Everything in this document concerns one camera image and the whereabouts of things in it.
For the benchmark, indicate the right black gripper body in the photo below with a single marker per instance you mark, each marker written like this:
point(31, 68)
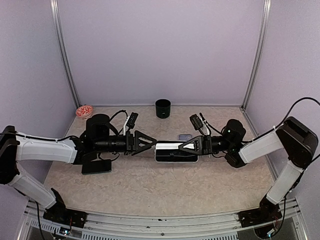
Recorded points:
point(209, 147)

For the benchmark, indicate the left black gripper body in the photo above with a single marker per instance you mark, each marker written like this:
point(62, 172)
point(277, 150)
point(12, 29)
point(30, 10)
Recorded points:
point(103, 145)

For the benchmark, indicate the lavender phone case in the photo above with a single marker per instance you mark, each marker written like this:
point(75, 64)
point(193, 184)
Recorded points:
point(184, 137)

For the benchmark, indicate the black phone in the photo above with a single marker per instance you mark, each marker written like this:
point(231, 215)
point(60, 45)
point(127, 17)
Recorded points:
point(96, 167)
point(175, 156)

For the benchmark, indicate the clear phone case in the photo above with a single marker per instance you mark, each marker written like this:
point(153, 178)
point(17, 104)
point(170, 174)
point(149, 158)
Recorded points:
point(175, 162)

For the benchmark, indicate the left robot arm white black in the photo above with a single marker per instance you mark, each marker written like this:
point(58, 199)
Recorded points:
point(16, 146)

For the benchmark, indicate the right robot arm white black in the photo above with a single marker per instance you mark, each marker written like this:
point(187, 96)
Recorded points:
point(290, 139)

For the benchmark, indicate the black phone bottom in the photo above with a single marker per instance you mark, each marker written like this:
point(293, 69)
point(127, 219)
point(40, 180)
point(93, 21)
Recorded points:
point(96, 167)

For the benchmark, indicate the red white patterned bowl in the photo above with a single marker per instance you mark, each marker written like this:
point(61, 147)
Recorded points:
point(84, 111)

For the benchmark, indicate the dark green mug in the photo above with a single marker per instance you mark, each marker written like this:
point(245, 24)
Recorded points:
point(163, 108)

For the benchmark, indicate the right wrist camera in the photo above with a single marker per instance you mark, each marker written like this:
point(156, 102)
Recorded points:
point(199, 125)

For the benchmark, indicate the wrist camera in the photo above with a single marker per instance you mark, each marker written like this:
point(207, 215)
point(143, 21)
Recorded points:
point(130, 122)
point(199, 125)

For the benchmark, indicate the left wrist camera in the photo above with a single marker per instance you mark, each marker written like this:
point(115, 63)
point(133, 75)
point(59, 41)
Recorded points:
point(130, 122)

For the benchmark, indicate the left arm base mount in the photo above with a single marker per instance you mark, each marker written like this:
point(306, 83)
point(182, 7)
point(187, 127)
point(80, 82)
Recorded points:
point(68, 217)

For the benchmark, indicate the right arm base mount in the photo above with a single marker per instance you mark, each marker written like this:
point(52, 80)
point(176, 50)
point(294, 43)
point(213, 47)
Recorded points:
point(255, 216)

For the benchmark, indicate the front aluminium rail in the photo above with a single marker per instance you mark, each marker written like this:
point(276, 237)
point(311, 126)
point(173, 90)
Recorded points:
point(228, 225)

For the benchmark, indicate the right aluminium frame post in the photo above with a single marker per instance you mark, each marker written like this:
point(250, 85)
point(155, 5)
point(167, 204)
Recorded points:
point(258, 53)

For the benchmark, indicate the aluminium frame post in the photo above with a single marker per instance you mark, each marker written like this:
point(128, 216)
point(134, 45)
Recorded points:
point(258, 53)
point(54, 5)

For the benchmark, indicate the left aluminium frame post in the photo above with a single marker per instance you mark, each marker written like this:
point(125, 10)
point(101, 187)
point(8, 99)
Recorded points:
point(54, 5)

